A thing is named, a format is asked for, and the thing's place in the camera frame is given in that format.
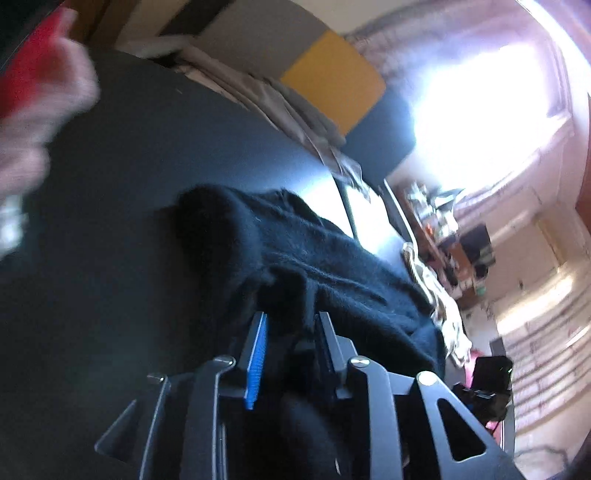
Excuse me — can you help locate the beige knit sweater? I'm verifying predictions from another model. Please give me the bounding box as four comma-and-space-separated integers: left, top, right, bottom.
402, 242, 472, 368

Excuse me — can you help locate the grey crumpled cloth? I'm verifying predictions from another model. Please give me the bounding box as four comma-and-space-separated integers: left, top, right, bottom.
116, 35, 370, 197

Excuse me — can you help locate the grey metal chair frame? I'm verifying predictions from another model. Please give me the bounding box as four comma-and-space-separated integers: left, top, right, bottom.
335, 180, 415, 257

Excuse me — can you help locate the grey yellow navy cushion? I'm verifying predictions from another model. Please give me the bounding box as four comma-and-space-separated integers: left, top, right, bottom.
159, 1, 416, 189

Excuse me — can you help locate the black knit sweater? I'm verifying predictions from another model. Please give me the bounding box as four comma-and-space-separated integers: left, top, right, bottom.
164, 185, 446, 479

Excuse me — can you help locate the person's right hand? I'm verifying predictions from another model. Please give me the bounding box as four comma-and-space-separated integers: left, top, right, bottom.
1, 1, 99, 258

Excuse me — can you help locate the black monitor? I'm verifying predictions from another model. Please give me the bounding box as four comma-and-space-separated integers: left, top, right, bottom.
460, 223, 491, 264

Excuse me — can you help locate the cluttered wooden desk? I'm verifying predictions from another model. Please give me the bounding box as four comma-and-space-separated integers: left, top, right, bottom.
397, 183, 496, 310

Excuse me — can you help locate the white striped curtain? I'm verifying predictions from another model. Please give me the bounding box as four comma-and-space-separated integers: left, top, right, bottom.
497, 271, 590, 435

